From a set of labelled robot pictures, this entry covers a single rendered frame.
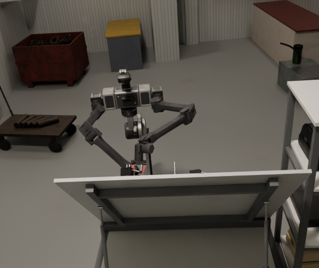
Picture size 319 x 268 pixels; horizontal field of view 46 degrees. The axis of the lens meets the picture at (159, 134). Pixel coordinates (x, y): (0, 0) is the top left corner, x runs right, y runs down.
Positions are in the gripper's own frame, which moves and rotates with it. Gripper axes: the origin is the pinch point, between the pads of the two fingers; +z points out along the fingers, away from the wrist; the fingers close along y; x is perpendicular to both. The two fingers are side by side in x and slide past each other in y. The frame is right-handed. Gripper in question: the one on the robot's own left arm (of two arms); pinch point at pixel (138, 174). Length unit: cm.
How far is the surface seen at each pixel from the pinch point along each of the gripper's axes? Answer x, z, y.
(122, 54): 538, -175, -17
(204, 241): 0, 45, 46
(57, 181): -68, -5, -41
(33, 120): 301, -33, -137
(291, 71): 342, -126, 259
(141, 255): -2, 53, 4
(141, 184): -67, -4, -1
